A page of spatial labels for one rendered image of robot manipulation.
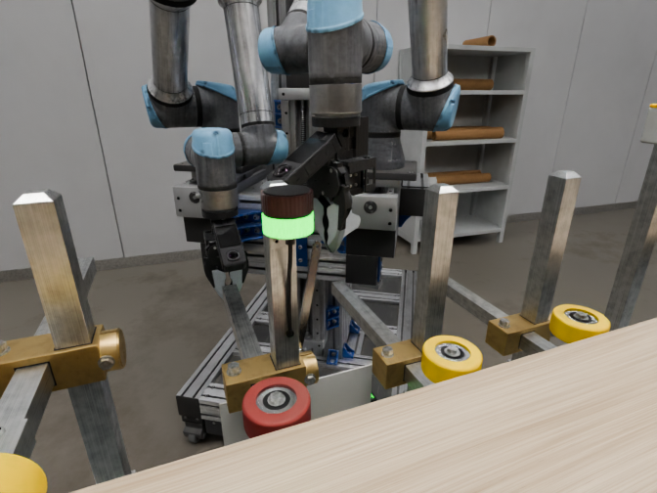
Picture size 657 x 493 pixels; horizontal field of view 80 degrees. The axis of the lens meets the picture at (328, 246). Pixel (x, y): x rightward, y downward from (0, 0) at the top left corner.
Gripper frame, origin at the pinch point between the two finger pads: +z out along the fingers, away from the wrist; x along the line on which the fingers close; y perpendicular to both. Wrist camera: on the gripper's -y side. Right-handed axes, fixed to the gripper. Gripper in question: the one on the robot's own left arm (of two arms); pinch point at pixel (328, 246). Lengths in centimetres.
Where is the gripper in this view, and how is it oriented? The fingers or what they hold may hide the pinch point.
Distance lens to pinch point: 64.0
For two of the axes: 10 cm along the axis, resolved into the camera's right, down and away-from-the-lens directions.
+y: 7.5, -2.7, 6.1
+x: -6.6, -2.7, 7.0
